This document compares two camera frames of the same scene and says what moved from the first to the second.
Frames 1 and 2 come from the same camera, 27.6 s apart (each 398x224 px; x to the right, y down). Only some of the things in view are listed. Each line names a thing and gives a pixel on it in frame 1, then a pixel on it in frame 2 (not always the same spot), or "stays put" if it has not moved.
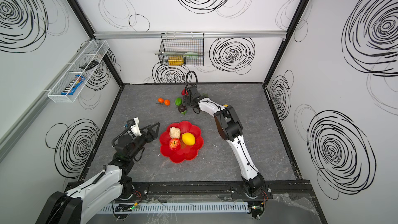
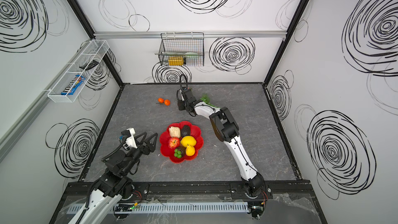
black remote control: x=92 y=64 stays put
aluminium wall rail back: x=207 y=35 stays put
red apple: x=174 y=143 stays put
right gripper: x=189 y=98 to x=184 y=95
